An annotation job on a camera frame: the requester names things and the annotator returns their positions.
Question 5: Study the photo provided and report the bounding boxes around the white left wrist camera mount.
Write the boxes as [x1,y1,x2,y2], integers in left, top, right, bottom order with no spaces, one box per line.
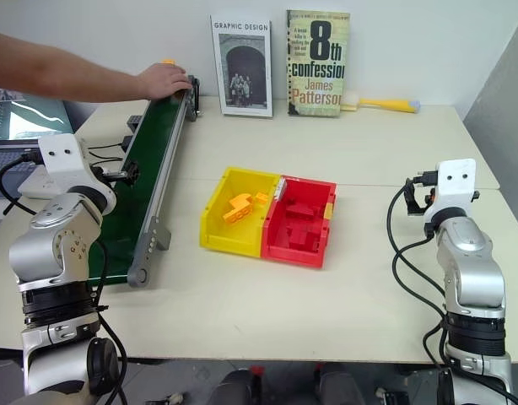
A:
[37,133,95,187]

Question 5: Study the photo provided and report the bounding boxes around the grey partition panel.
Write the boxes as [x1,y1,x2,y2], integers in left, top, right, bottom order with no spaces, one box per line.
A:
[461,12,518,193]

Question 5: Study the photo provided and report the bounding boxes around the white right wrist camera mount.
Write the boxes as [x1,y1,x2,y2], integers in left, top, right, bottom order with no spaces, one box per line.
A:
[423,158,480,224]

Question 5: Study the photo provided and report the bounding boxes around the thin black cables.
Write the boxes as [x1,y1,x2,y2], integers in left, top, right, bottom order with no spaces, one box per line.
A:
[82,134,134,166]

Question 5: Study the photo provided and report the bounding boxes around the graphic design book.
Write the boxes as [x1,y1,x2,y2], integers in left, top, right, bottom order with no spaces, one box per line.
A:
[209,14,274,118]

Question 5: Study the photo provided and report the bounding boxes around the red plastic bin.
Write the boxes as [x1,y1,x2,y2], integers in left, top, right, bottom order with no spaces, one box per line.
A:
[260,174,339,268]

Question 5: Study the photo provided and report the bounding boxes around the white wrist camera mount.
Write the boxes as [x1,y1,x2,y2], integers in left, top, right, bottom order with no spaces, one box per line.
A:
[37,133,95,187]
[423,158,480,224]

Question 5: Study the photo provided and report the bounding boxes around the green conveyor belt grey frame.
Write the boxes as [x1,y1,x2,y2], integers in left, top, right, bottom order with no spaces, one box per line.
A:
[86,74,203,289]

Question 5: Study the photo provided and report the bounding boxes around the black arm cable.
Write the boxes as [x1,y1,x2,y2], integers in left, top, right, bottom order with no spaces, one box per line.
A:
[0,154,130,405]
[386,184,451,372]

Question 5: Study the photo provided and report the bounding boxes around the yellow sponge bottle brush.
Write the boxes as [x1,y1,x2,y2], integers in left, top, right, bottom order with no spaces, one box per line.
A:
[340,91,422,115]

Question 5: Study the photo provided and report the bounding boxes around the open laptop computer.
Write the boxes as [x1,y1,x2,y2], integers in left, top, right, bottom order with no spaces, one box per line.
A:
[0,86,73,223]

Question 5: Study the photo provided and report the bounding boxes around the person's bare hand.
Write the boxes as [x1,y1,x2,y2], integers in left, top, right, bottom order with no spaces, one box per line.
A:
[134,62,193,101]

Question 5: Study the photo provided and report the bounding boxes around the yellow plastic bin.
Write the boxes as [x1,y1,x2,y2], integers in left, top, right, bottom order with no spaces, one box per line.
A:
[198,166,282,258]

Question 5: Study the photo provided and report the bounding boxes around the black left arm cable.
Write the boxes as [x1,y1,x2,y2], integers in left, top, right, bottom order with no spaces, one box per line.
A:
[0,154,130,405]

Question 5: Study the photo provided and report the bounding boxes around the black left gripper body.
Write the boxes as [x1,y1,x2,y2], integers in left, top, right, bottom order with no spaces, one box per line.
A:
[91,165,124,181]

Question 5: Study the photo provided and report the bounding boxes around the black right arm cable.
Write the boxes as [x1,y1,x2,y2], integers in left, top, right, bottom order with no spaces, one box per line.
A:
[386,184,451,372]

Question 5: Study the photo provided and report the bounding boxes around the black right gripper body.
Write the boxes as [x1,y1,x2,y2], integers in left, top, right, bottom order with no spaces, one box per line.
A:
[417,185,438,214]

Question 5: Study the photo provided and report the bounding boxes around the large orange building block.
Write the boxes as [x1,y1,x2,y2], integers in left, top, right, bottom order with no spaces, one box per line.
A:
[219,192,255,224]

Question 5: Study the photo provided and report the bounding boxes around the red building block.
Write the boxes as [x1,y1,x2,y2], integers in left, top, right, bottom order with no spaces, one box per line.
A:
[283,201,323,223]
[286,222,323,254]

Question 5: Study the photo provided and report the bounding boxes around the dark rounded shape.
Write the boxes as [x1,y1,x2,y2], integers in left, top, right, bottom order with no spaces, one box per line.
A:
[207,368,265,405]
[314,361,362,405]

